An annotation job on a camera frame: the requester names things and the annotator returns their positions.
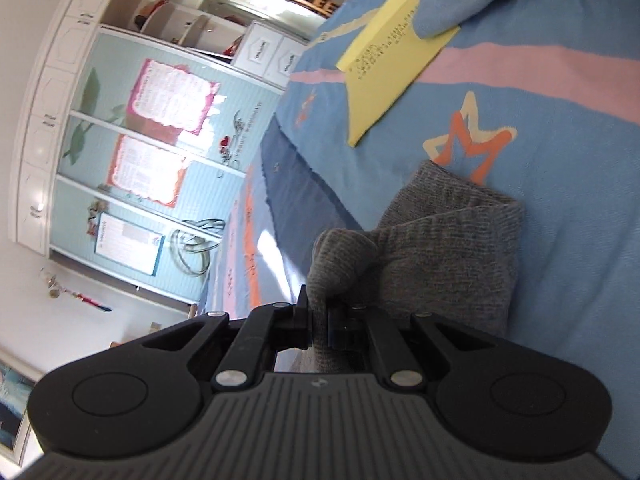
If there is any white wardrobe with sliding doors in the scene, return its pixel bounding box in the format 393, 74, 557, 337
9, 0, 346, 306

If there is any blue-framed poster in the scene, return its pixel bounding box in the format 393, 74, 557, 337
93, 212, 165, 277

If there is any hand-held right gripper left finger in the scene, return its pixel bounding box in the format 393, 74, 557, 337
142, 285, 314, 394

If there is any wooden chair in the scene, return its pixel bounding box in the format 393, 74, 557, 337
299, 0, 341, 16

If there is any framed wedding photo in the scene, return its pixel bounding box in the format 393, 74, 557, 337
0, 349, 44, 466

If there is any striped blue bed sheet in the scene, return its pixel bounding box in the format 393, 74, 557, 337
197, 0, 640, 480

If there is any white drawer unit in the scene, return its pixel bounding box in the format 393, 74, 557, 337
230, 20, 309, 89

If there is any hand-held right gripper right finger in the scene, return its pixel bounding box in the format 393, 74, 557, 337
327, 305, 501, 390

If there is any glass wall lamp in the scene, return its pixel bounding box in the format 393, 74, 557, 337
39, 268, 64, 299

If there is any yellow paper sheet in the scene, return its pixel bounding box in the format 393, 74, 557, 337
335, 0, 461, 149

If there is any orange-bordered poster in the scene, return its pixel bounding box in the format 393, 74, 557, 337
105, 134, 190, 209

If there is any grey knit sweater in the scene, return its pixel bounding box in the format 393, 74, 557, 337
272, 159, 525, 374

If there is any pink-bordered poster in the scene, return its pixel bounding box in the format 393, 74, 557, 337
125, 58, 221, 136

